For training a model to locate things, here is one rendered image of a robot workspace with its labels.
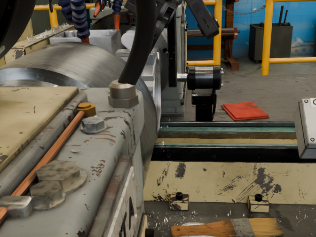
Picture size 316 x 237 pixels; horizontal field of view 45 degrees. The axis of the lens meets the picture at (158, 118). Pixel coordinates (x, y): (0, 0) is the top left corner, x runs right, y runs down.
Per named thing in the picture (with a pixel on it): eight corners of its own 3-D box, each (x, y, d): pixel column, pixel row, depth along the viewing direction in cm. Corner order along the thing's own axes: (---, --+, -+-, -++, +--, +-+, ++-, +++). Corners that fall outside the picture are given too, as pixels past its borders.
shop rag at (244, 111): (269, 118, 123) (270, 115, 123) (233, 121, 122) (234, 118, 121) (252, 103, 137) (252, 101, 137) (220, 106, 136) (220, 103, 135)
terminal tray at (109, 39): (53, 75, 74) (48, 38, 72) (69, 63, 84) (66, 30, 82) (113, 74, 73) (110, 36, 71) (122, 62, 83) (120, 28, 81)
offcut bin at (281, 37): (282, 57, 571) (287, 0, 542) (292, 64, 528) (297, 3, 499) (247, 58, 573) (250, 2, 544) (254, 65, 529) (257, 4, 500)
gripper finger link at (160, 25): (143, 46, 70) (165, 3, 67) (152, 50, 70) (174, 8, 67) (139, 51, 66) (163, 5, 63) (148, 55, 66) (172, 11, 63)
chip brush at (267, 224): (172, 242, 68) (171, 238, 68) (170, 225, 73) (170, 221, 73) (285, 236, 68) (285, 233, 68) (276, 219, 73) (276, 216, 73)
